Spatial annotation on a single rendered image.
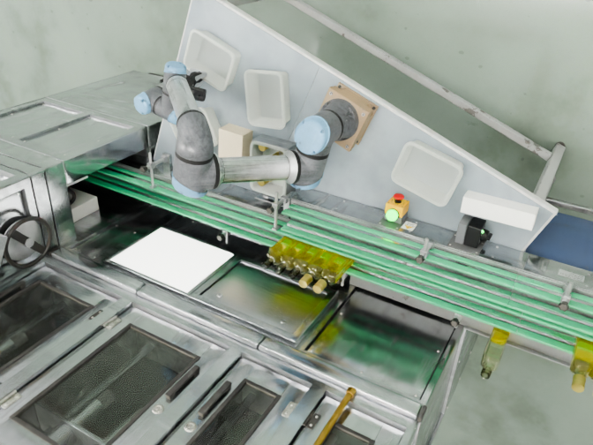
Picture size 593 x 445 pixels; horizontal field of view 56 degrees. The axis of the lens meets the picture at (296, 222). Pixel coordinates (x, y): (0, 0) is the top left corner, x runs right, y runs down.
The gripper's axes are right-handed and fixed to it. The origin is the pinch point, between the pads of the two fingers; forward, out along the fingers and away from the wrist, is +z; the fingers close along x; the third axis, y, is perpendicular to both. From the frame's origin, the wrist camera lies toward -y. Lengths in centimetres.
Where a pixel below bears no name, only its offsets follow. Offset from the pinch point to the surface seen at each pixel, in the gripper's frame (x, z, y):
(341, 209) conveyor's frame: 15, -6, -76
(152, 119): 45, 7, 31
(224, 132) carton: 16.5, -4.3, -16.5
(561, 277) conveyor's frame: -10, -3, -152
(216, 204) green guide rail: 42, -17, -27
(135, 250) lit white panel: 61, -47, -12
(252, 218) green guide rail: 36, -17, -46
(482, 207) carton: -14, 1, -119
